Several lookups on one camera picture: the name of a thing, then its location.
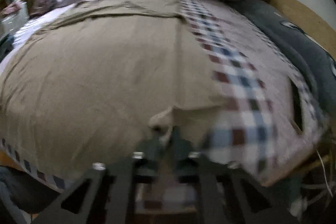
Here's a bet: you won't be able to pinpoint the checkered bed sheet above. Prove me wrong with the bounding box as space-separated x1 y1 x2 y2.
1 0 327 192

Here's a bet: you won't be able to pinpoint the white striped storage box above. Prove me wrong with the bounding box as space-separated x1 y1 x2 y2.
1 2 29 35

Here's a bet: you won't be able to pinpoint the pink cloth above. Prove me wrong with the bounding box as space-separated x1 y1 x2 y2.
1 0 24 17

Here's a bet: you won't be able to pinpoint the black smartphone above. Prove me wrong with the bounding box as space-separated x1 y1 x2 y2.
289 80 303 135

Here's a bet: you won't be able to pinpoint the white charger cables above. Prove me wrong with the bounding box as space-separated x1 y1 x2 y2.
299 148 336 204

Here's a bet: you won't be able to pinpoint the beige long-sleeve garment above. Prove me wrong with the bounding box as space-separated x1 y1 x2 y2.
1 0 227 179

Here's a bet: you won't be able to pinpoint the blue-grey cartoon pillow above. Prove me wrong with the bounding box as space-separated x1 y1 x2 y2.
230 0 335 114

